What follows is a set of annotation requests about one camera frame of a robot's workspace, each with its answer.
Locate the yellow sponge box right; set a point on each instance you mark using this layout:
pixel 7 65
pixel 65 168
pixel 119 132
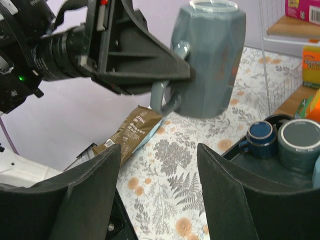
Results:
pixel 311 66

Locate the floral table mat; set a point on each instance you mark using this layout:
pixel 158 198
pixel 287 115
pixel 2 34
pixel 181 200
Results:
pixel 168 187

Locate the orange green sponge pack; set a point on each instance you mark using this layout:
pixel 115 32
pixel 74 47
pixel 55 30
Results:
pixel 309 108

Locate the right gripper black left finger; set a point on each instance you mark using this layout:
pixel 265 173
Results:
pixel 74 205

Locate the pink orange sponge box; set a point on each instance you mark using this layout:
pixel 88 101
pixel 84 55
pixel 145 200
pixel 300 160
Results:
pixel 302 10

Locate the black serving tray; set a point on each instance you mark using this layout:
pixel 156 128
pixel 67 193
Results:
pixel 269 168

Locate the dark grey mug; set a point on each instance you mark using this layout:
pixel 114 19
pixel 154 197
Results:
pixel 299 144

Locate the light blue faceted mug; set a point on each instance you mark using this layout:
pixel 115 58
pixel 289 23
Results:
pixel 316 174

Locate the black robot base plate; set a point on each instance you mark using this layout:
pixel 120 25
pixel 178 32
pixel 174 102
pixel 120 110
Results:
pixel 120 226

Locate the brown paper bag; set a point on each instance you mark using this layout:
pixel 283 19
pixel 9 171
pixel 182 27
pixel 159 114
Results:
pixel 136 130

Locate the slate blue mug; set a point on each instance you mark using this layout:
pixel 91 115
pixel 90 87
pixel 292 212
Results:
pixel 209 35

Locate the navy blue mug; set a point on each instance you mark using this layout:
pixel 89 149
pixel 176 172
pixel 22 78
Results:
pixel 260 140

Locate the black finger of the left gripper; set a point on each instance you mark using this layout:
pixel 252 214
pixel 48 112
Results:
pixel 131 59

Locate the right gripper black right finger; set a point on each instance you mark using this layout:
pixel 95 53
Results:
pixel 241 205

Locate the white wire wooden shelf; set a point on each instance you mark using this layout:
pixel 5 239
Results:
pixel 284 31

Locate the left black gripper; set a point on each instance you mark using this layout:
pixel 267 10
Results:
pixel 80 51

